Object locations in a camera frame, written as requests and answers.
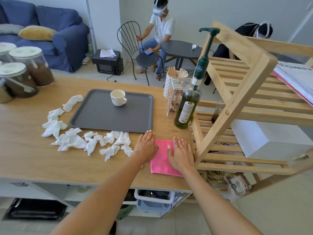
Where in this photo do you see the person's left hand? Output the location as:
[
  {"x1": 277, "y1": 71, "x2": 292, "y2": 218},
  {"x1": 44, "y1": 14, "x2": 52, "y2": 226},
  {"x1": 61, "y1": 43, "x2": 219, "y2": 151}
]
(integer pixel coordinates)
[{"x1": 134, "y1": 130, "x2": 159, "y2": 164}]

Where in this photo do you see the person's right hand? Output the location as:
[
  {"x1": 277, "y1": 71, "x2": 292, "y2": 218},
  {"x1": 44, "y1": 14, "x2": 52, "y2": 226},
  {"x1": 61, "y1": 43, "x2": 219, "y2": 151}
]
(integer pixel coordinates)
[{"x1": 167, "y1": 136, "x2": 195, "y2": 173}]

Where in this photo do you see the pink cleaning cloth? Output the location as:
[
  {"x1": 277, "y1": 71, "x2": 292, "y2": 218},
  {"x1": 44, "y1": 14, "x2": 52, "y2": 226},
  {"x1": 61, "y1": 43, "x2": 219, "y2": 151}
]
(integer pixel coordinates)
[{"x1": 150, "y1": 139, "x2": 190, "y2": 178}]

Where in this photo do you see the person's right forearm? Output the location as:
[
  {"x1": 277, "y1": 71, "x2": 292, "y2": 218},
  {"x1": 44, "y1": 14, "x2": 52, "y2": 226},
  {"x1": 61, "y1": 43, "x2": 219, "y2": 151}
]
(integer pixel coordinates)
[{"x1": 175, "y1": 166, "x2": 263, "y2": 235}]

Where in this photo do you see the person's left forearm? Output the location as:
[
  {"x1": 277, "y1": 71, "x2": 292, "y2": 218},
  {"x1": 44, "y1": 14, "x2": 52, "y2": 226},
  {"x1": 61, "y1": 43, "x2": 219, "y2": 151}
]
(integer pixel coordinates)
[{"x1": 50, "y1": 154, "x2": 150, "y2": 235}]

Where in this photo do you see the green syrup bottle with pump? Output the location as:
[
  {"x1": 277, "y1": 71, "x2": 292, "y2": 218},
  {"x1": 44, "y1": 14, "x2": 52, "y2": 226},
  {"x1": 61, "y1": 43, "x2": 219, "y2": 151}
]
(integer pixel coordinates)
[{"x1": 174, "y1": 27, "x2": 221, "y2": 129}]

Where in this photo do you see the clear acrylic holder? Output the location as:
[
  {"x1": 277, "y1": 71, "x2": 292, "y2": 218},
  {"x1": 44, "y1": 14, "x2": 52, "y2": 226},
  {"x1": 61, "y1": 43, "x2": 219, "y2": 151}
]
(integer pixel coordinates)
[{"x1": 166, "y1": 77, "x2": 194, "y2": 117}]

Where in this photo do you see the bunch of wooden clothespins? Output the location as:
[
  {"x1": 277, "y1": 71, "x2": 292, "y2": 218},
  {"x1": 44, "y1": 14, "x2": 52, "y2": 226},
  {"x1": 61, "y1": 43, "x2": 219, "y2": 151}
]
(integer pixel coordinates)
[{"x1": 169, "y1": 89, "x2": 183, "y2": 113}]

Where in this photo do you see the glass with dark liquid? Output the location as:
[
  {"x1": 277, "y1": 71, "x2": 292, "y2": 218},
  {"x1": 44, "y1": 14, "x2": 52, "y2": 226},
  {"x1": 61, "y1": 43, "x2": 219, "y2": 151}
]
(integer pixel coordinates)
[{"x1": 211, "y1": 100, "x2": 227, "y2": 125}]

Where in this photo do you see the coil of beige twine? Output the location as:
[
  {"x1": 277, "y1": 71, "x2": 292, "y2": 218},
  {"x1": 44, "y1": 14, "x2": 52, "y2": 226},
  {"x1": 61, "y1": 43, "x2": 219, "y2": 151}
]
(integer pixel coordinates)
[{"x1": 206, "y1": 170, "x2": 226, "y2": 185}]

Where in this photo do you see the white plastic storage bin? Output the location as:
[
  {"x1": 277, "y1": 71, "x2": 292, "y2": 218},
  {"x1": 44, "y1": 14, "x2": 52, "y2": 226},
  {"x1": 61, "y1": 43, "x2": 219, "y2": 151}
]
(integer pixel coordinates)
[{"x1": 134, "y1": 189, "x2": 176, "y2": 214}]

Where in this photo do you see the white perforated basket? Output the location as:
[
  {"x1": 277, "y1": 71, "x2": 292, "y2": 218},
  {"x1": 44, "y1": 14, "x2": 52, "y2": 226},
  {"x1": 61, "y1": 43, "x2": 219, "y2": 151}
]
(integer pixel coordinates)
[{"x1": 163, "y1": 71, "x2": 189, "y2": 98}]

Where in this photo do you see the grey plastic tray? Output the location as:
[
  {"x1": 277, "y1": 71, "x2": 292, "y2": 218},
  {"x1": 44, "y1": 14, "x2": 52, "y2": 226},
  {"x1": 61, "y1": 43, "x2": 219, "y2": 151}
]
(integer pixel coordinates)
[{"x1": 69, "y1": 89, "x2": 154, "y2": 134}]

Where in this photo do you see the white ceramic cup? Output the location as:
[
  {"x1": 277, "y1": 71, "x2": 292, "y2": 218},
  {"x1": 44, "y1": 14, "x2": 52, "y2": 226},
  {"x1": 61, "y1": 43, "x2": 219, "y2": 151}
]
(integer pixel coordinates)
[{"x1": 111, "y1": 90, "x2": 127, "y2": 107}]

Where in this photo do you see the clear plastic packet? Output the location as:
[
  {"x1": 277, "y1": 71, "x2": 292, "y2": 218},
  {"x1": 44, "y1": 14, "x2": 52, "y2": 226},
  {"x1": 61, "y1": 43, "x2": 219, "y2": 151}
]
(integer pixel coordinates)
[{"x1": 224, "y1": 173, "x2": 252, "y2": 201}]

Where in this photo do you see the bunch of wooden stirrer sticks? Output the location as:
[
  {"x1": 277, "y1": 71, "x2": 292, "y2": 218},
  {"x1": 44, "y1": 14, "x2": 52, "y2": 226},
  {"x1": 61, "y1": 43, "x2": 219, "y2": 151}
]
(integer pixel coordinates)
[{"x1": 167, "y1": 66, "x2": 189, "y2": 80}]

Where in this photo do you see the pile of crumpled white tissues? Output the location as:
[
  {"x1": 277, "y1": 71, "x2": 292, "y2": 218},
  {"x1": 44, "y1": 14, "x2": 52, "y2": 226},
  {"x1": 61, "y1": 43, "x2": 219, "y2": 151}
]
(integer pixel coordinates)
[{"x1": 41, "y1": 95, "x2": 134, "y2": 162}]

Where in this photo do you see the white box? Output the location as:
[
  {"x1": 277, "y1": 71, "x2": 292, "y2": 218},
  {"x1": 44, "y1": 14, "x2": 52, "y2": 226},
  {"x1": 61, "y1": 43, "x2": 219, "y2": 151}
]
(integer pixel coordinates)
[{"x1": 230, "y1": 119, "x2": 313, "y2": 159}]

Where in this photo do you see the wooden slatted shelf rack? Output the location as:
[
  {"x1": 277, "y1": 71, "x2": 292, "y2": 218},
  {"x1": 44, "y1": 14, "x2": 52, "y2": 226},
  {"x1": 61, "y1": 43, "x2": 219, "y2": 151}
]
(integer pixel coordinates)
[{"x1": 188, "y1": 21, "x2": 313, "y2": 194}]

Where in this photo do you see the round black table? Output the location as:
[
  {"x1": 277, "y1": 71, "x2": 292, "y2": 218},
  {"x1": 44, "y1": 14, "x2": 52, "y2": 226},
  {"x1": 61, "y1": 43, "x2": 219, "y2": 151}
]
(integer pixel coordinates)
[{"x1": 160, "y1": 40, "x2": 203, "y2": 71}]

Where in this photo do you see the black microwave oven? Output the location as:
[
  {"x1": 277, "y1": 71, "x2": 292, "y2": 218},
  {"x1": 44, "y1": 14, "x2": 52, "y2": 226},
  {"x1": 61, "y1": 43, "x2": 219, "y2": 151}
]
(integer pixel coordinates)
[{"x1": 91, "y1": 49, "x2": 124, "y2": 76}]

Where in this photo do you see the white paper sheet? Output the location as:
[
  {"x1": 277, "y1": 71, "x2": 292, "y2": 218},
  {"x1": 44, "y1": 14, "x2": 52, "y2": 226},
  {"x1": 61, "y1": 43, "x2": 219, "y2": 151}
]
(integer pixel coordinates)
[{"x1": 99, "y1": 49, "x2": 117, "y2": 58}]

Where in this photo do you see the stack of papers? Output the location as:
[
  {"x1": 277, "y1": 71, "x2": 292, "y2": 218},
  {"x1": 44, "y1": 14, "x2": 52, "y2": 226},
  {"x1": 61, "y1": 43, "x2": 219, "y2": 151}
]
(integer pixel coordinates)
[{"x1": 272, "y1": 61, "x2": 313, "y2": 107}]

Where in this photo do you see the black baking tray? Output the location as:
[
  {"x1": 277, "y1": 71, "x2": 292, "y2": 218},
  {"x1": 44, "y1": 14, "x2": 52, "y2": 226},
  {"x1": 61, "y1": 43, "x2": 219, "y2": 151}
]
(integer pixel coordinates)
[{"x1": 2, "y1": 198, "x2": 68, "y2": 222}]

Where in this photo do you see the white headset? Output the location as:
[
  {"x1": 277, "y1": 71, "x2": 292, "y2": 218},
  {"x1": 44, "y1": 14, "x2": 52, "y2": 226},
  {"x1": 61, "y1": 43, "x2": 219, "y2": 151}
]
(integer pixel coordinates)
[{"x1": 153, "y1": 0, "x2": 169, "y2": 17}]

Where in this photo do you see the white pole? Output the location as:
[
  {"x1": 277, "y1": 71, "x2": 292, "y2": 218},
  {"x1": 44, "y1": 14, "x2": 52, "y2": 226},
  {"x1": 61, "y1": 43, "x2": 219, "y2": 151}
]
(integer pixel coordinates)
[{"x1": 85, "y1": 0, "x2": 98, "y2": 55}]

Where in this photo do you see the tall glass jar ground coffee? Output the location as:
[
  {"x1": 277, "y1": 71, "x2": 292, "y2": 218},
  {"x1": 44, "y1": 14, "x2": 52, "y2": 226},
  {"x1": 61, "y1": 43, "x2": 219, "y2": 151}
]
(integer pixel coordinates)
[{"x1": 9, "y1": 46, "x2": 55, "y2": 87}]

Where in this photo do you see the blue sofa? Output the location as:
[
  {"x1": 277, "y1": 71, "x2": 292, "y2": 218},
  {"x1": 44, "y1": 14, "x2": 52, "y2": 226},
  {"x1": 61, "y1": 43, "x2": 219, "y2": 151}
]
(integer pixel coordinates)
[{"x1": 0, "y1": 0, "x2": 90, "y2": 73}]

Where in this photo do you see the white plastic spoon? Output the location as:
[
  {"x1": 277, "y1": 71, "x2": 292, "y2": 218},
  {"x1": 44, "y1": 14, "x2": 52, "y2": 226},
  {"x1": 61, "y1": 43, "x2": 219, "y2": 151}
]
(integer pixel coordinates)
[{"x1": 7, "y1": 77, "x2": 36, "y2": 93}]

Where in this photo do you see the glass jar with spoon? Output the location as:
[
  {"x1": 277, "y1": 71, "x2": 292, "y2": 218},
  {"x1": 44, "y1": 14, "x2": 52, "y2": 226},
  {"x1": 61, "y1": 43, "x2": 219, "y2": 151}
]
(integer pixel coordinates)
[{"x1": 0, "y1": 63, "x2": 39, "y2": 99}]

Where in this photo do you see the glass jar brown sugar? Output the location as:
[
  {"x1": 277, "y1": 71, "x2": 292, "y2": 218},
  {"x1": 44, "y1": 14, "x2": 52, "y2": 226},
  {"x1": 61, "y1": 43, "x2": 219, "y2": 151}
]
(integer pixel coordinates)
[{"x1": 0, "y1": 78, "x2": 14, "y2": 104}]

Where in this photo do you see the yellow cushion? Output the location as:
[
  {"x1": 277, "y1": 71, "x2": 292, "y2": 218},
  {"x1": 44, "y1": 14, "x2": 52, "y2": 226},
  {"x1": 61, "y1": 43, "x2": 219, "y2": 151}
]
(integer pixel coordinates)
[{"x1": 18, "y1": 25, "x2": 58, "y2": 41}]

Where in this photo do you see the glass jar white lid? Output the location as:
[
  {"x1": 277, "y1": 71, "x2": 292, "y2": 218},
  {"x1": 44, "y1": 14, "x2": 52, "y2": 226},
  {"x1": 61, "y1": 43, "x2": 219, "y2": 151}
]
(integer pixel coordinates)
[{"x1": 0, "y1": 42, "x2": 17, "y2": 64}]

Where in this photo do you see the grey cushion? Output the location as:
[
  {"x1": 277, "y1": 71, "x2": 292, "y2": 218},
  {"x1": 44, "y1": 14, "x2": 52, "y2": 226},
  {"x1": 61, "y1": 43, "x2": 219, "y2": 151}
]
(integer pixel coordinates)
[{"x1": 0, "y1": 23, "x2": 25, "y2": 35}]

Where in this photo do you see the black metal wire chair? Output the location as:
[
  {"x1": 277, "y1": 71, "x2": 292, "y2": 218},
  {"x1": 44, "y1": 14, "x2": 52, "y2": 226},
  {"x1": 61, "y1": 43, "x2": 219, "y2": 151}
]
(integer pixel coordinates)
[{"x1": 117, "y1": 21, "x2": 165, "y2": 86}]

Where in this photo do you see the white power cable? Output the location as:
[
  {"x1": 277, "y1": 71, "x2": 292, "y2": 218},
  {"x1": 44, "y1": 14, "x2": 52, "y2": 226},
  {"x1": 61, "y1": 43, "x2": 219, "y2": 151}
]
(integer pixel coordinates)
[{"x1": 76, "y1": 60, "x2": 134, "y2": 83}]

